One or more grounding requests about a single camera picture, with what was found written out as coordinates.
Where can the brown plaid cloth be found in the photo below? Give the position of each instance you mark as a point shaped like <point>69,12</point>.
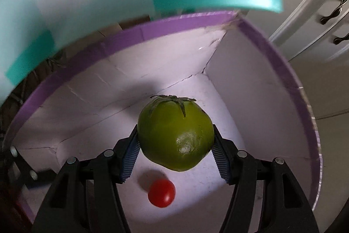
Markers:
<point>51,63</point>

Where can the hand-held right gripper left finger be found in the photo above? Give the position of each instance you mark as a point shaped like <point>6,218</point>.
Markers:
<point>131,156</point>

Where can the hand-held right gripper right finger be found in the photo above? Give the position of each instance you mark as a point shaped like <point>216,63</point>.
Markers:
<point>220,164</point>

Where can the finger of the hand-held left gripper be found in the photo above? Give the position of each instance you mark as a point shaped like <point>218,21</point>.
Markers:
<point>27,167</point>

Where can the green tomato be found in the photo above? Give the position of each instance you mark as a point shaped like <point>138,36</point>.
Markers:
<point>174,129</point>

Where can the purple-rimmed white cardboard box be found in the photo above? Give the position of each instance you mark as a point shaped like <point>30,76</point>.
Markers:
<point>245,85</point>

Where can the red cherry tomato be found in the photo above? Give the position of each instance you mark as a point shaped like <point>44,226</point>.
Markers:
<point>161,193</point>

